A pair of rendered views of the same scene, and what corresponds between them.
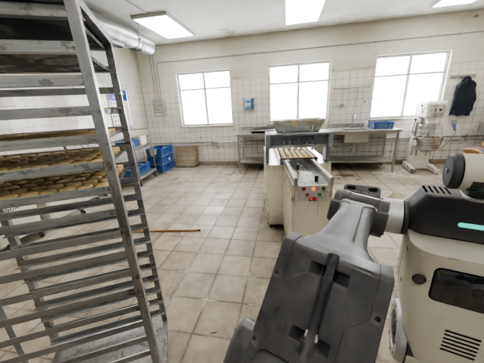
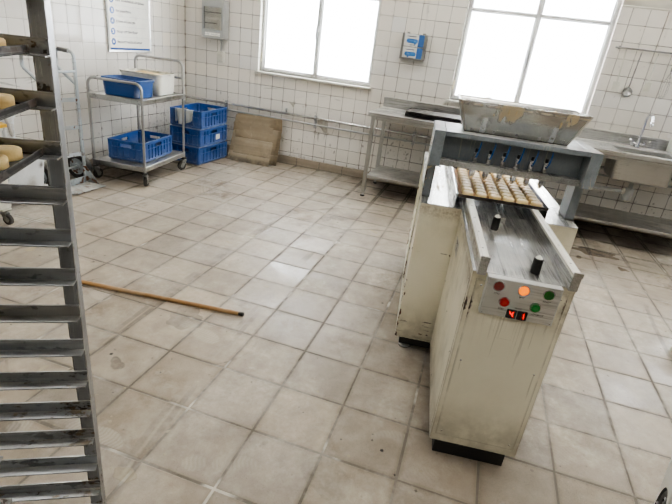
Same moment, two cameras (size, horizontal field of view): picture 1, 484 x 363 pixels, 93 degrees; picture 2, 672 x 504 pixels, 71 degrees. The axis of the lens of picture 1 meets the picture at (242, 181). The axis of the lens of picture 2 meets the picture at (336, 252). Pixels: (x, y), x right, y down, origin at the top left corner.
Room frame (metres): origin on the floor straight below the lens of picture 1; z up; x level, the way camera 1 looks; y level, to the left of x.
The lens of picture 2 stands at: (0.34, -0.04, 1.48)
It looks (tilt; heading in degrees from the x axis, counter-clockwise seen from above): 24 degrees down; 3
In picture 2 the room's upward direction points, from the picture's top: 7 degrees clockwise
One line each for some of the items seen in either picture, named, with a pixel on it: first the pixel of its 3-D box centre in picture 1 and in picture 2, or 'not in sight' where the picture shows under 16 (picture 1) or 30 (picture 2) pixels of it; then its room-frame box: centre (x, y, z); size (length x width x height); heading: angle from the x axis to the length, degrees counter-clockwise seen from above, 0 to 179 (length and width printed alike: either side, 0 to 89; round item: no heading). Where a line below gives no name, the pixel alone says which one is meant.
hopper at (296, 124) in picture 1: (297, 125); (516, 120); (2.66, -0.66, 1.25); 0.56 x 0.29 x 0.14; 85
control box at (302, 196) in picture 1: (312, 192); (519, 299); (1.79, -0.59, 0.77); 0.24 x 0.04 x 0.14; 85
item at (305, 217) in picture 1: (303, 209); (485, 324); (2.15, -0.62, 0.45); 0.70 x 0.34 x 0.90; 175
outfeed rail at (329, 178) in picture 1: (307, 155); (522, 196); (2.76, -0.81, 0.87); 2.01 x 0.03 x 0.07; 175
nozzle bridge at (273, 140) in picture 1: (296, 146); (503, 171); (2.66, -0.66, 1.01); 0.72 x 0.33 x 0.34; 85
